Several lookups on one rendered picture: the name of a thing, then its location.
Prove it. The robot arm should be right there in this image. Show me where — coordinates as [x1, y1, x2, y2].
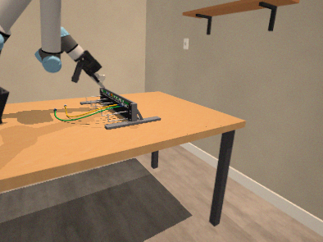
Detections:
[0, 0, 84, 83]

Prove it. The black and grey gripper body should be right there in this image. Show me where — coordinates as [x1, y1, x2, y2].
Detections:
[74, 50, 102, 76]

